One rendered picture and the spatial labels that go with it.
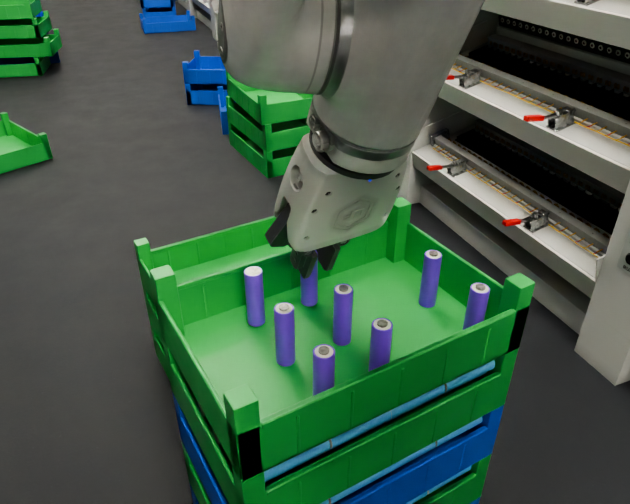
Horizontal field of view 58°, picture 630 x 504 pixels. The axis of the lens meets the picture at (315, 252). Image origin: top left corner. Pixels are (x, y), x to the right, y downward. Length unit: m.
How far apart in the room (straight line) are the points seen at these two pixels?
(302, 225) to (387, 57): 0.17
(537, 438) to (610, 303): 0.25
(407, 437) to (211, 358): 0.20
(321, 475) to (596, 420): 0.60
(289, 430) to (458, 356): 0.17
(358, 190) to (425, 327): 0.20
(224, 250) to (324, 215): 0.55
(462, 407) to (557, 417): 0.43
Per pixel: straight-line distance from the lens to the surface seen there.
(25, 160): 1.93
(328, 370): 0.47
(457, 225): 1.41
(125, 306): 1.20
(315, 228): 0.47
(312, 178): 0.43
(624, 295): 1.02
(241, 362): 0.55
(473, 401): 0.60
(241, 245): 1.00
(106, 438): 0.96
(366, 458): 0.55
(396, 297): 0.63
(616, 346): 1.07
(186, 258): 0.97
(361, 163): 0.41
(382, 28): 0.35
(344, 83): 0.36
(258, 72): 0.35
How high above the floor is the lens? 0.70
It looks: 33 degrees down
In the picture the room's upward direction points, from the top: straight up
